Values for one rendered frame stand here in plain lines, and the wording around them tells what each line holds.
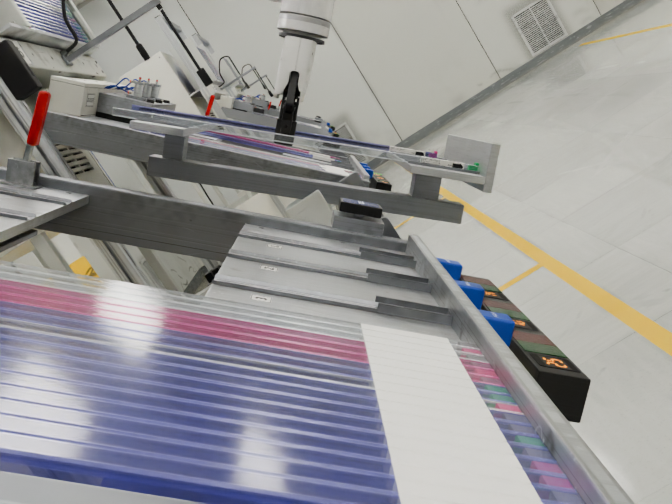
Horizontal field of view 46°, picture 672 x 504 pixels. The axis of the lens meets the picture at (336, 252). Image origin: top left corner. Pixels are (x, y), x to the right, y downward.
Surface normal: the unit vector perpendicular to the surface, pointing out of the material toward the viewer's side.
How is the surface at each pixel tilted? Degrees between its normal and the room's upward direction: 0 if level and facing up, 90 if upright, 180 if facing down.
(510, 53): 90
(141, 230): 90
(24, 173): 90
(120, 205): 90
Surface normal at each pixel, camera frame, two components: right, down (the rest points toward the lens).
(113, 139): 0.03, 0.18
